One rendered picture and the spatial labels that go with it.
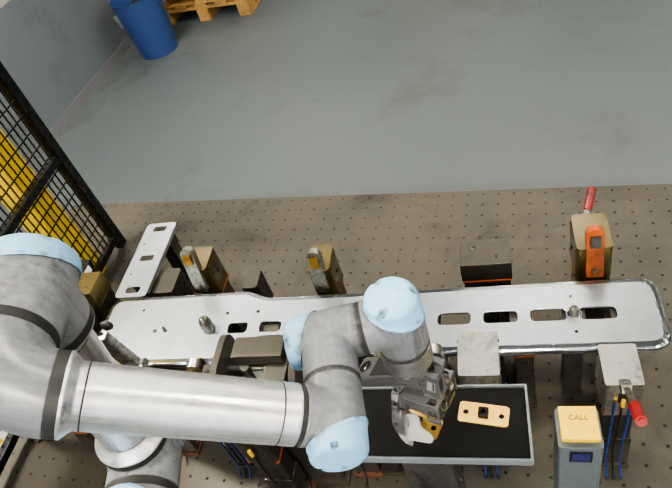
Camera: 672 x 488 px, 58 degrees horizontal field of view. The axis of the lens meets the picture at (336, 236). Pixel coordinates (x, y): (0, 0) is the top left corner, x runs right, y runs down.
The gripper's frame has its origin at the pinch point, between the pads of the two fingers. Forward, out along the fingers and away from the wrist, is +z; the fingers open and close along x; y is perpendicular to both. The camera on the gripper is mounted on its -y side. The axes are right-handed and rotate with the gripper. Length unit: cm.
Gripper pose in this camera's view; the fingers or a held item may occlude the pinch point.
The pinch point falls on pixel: (416, 418)
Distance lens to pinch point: 111.1
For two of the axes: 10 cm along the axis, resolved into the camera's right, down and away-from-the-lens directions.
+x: 4.6, -7.1, 5.4
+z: 2.4, 6.8, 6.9
